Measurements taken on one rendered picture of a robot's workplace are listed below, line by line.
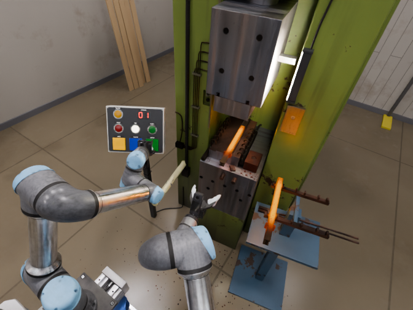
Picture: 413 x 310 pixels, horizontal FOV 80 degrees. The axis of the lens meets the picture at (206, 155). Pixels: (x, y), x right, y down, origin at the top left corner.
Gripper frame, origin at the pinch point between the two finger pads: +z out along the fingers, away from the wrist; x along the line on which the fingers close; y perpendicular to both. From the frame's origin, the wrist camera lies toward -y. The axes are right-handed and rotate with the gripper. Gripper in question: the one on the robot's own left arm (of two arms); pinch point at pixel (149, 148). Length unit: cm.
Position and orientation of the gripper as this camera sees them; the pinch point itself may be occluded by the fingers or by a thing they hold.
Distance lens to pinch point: 144.2
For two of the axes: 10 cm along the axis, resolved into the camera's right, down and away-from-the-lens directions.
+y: 0.5, -9.7, -2.4
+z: -0.5, -2.4, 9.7
